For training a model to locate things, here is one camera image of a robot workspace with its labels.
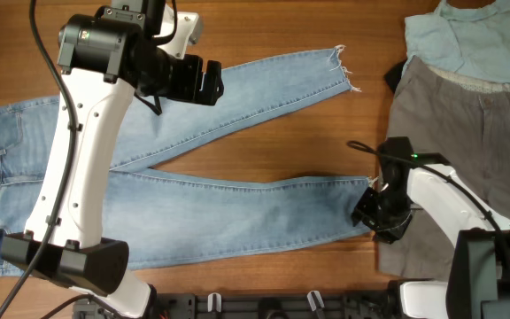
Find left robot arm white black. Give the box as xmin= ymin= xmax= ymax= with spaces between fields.
xmin=1 ymin=1 xmax=224 ymax=318

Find light blue denim jeans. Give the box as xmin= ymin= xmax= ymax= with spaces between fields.
xmin=0 ymin=46 xmax=368 ymax=276

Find grey shorts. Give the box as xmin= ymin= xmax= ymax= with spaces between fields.
xmin=377 ymin=55 xmax=510 ymax=281

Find black mounting rail base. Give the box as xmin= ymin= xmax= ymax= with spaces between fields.
xmin=72 ymin=290 xmax=415 ymax=319

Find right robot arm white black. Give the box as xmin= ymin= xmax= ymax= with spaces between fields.
xmin=348 ymin=136 xmax=510 ymax=319

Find light teal shirt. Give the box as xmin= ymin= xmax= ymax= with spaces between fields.
xmin=405 ymin=0 xmax=510 ymax=83

